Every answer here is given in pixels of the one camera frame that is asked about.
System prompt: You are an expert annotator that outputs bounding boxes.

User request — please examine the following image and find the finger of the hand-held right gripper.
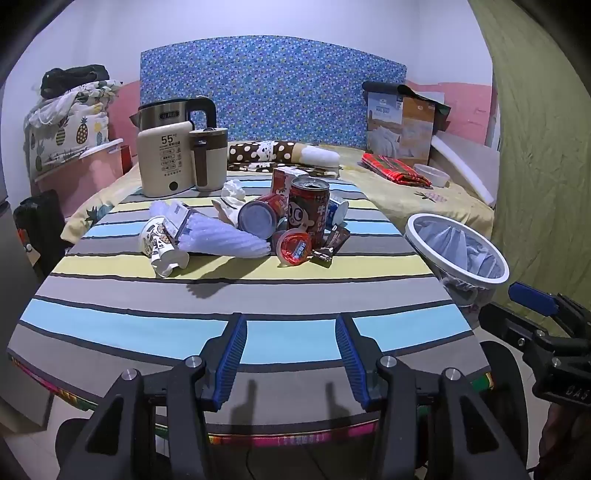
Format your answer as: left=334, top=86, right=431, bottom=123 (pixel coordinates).
left=509, top=282, right=591, bottom=333
left=479, top=302, right=555, bottom=356

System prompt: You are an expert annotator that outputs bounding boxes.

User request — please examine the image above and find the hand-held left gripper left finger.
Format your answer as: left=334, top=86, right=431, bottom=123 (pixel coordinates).
left=55, top=313, right=249, bottom=480

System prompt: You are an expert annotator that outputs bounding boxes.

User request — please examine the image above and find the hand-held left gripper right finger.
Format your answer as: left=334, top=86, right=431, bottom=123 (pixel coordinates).
left=335, top=313, right=532, bottom=480

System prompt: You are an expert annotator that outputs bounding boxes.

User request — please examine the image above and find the white trash bin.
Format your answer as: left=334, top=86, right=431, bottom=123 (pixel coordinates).
left=405, top=213, right=510, bottom=319

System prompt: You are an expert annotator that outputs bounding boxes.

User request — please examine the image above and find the dark brown snack wrapper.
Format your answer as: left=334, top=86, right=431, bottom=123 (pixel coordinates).
left=311, top=224, right=349, bottom=266

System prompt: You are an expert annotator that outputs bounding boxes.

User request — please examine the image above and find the lilac ribbed plastic package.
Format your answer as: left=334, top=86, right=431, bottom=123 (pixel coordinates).
left=148, top=199, right=272, bottom=258

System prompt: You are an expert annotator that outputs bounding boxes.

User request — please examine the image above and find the red jelly cup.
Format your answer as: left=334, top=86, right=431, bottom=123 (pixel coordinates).
left=276, top=229, right=313, bottom=268

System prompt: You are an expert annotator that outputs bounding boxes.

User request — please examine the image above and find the patterned paper cup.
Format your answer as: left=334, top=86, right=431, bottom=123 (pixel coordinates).
left=140, top=216, right=190, bottom=278

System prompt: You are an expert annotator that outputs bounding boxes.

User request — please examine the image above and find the red drink can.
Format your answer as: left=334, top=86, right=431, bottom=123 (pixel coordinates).
left=287, top=175, right=330, bottom=245
left=238, top=194, right=291, bottom=241

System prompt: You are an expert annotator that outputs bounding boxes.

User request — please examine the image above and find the white leaf print bag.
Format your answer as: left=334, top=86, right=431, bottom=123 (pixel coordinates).
left=211, top=198, right=242, bottom=229

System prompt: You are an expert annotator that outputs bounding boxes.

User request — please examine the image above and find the pink drink carton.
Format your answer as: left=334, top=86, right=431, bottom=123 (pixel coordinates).
left=270, top=167, right=315, bottom=199

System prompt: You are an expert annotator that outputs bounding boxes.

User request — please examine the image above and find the striped tablecloth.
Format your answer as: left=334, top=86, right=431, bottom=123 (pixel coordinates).
left=7, top=178, right=492, bottom=444

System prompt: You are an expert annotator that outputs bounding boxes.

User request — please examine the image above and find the translucent bin liner bag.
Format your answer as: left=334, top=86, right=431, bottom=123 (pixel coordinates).
left=413, top=219, right=504, bottom=315

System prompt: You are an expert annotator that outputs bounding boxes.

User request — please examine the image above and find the green curtain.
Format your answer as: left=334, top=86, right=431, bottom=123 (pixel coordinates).
left=466, top=0, right=591, bottom=315

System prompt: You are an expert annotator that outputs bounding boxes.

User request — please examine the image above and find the white foam board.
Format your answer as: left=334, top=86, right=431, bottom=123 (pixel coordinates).
left=429, top=131, right=502, bottom=208

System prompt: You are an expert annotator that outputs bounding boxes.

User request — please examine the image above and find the yellow pineapple bedsheet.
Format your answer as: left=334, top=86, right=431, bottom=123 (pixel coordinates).
left=60, top=138, right=495, bottom=243

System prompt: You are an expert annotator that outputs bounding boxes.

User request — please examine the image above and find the white plastic bowl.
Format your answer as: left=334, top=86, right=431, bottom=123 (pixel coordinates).
left=413, top=163, right=451, bottom=188

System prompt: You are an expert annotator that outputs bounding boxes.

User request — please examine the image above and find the red plaid cloth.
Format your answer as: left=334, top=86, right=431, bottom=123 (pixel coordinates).
left=361, top=152, right=433, bottom=188

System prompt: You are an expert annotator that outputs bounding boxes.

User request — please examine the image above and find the brown polka-dot folded blanket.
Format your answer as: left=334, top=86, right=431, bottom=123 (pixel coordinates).
left=228, top=159, right=341, bottom=180

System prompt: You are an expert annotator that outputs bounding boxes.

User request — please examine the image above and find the white brown thermos kettle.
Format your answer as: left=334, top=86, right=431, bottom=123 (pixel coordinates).
left=188, top=128, right=228, bottom=192

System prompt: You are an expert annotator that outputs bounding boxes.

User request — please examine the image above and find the quilt packaging box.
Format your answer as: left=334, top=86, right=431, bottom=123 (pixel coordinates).
left=362, top=80, right=451, bottom=167

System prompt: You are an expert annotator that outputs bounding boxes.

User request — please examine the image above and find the steel and beige electric kettle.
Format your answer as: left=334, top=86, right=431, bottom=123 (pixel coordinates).
left=130, top=96, right=218, bottom=198

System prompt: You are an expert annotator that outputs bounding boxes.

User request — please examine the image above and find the black suitcase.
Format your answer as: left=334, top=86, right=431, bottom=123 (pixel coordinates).
left=13, top=189, right=68, bottom=278

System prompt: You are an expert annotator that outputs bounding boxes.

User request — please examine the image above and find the pink storage box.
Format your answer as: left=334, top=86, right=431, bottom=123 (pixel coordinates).
left=31, top=138, right=125, bottom=217

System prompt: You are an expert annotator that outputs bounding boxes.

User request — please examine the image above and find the pineapple print bedding bag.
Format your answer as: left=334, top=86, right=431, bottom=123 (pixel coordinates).
left=25, top=79, right=124, bottom=174

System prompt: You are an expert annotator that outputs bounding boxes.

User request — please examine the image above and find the blue floral headboard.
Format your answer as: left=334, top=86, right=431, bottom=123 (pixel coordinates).
left=140, top=34, right=408, bottom=151

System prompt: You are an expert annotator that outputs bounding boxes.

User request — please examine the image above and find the black bag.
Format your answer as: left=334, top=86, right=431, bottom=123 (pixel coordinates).
left=41, top=65, right=110, bottom=99

